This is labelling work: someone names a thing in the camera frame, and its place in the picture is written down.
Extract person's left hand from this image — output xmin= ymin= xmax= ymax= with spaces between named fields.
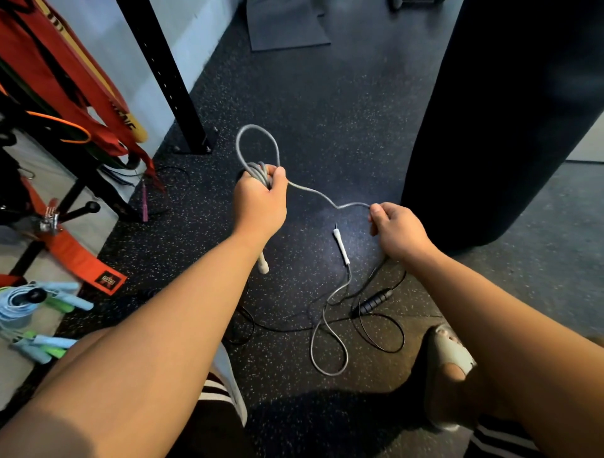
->
xmin=232 ymin=164 xmax=289 ymax=243

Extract person's right hand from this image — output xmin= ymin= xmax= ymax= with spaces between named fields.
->
xmin=368 ymin=202 xmax=438 ymax=265

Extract grey jump rope white handles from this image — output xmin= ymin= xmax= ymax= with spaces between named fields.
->
xmin=235 ymin=124 xmax=374 ymax=377

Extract person's left forearm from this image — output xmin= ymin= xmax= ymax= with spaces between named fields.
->
xmin=0 ymin=226 xmax=284 ymax=458

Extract person's right forearm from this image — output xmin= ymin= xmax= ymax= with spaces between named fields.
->
xmin=405 ymin=242 xmax=604 ymax=458

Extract white right sandal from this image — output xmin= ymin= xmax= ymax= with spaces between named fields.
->
xmin=423 ymin=323 xmax=478 ymax=433

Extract grey floor mat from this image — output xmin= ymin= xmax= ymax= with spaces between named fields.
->
xmin=245 ymin=0 xmax=331 ymax=52

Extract black punching bag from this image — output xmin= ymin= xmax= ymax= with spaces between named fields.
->
xmin=400 ymin=0 xmax=604 ymax=256

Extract yellow resistance band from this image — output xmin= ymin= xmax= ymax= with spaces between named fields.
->
xmin=32 ymin=0 xmax=149 ymax=144

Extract person's right leg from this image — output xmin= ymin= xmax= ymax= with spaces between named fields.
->
xmin=441 ymin=362 xmax=520 ymax=430

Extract person's leg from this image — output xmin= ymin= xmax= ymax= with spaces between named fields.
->
xmin=441 ymin=362 xmax=520 ymax=430
xmin=35 ymin=328 xmax=114 ymax=392

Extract black storage stand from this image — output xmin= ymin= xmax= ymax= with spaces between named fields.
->
xmin=0 ymin=57 xmax=144 ymax=284

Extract white left shoe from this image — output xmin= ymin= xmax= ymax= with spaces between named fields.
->
xmin=209 ymin=343 xmax=249 ymax=427

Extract thin orange resistance band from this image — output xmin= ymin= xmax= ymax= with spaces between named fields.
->
xmin=25 ymin=110 xmax=93 ymax=145

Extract red resistance bands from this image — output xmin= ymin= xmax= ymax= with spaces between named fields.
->
xmin=0 ymin=0 xmax=166 ymax=193

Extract black shorts white stripes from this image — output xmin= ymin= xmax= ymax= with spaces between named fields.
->
xmin=167 ymin=372 xmax=548 ymax=458

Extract person's left leg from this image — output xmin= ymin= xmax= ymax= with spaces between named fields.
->
xmin=35 ymin=328 xmax=114 ymax=392

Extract black jump rope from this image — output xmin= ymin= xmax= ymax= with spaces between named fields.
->
xmin=223 ymin=257 xmax=407 ymax=355

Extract black steel rack post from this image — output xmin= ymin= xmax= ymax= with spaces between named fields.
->
xmin=115 ymin=0 xmax=219 ymax=156

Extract red strap with black label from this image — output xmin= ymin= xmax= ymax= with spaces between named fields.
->
xmin=20 ymin=177 xmax=128 ymax=297

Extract light blue jump rope bundle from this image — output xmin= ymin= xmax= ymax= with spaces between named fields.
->
xmin=0 ymin=281 xmax=95 ymax=331

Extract blue green jump rope handles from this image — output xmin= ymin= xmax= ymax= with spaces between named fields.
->
xmin=0 ymin=329 xmax=79 ymax=365

